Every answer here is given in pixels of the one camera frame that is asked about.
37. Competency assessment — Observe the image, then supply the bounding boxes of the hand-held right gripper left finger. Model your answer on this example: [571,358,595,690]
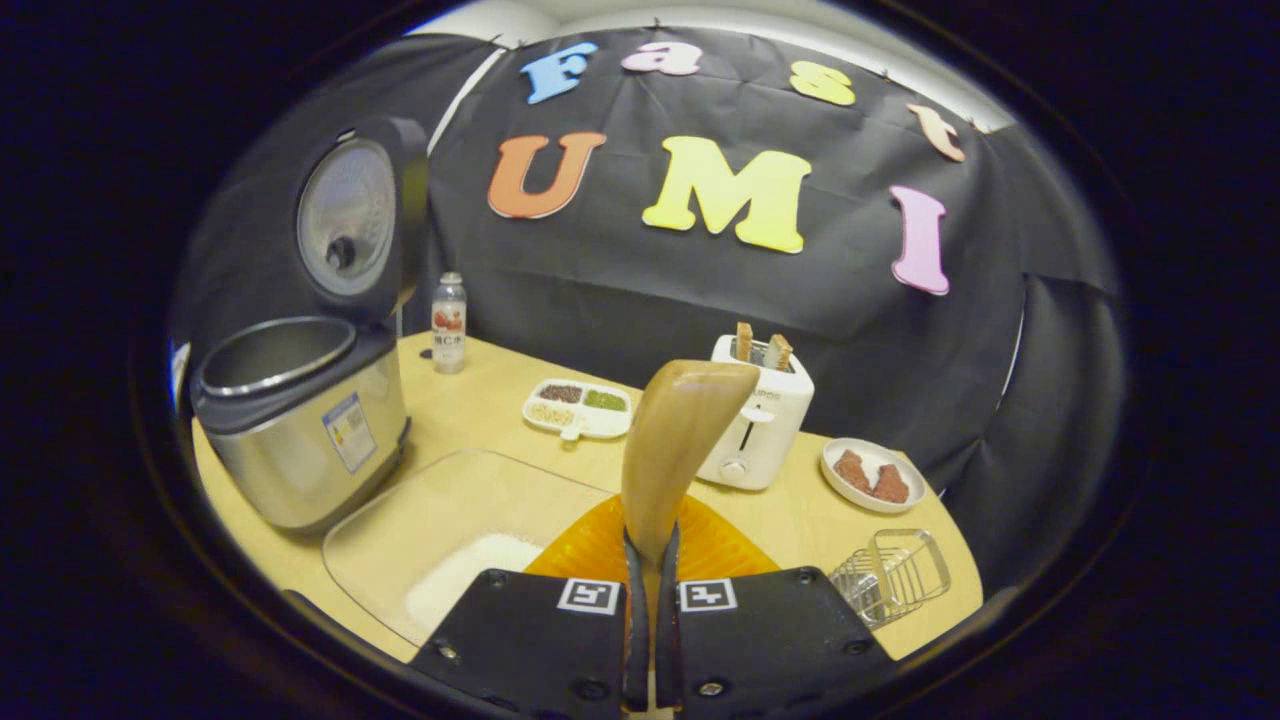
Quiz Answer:
[410,495,651,716]

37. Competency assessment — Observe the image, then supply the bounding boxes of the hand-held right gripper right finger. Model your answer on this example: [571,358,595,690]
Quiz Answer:
[655,495,896,716]

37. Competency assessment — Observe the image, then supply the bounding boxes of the wooden spoon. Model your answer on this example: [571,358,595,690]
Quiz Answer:
[620,359,761,566]

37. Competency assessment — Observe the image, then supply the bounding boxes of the metal wire chopstick holder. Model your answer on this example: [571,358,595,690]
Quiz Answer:
[828,528,952,631]

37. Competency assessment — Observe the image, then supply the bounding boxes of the dark grey rice cooker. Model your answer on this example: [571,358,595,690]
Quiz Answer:
[190,117,431,533]

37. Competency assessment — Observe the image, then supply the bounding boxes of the white round plate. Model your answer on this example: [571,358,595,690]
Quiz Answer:
[820,437,927,515]

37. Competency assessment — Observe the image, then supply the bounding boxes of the white divided bean dish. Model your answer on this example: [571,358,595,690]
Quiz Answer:
[521,378,634,442]

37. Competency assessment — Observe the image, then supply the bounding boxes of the white toaster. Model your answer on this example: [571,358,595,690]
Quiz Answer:
[695,334,816,491]

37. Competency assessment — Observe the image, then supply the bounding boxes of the clear glass tray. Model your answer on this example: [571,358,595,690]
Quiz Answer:
[322,448,621,649]

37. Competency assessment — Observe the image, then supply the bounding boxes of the black backdrop cloth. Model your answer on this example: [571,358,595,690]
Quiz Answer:
[170,30,1126,591]

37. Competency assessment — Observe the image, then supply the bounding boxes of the small drink bottle red label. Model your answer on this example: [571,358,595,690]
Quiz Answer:
[431,272,468,375]

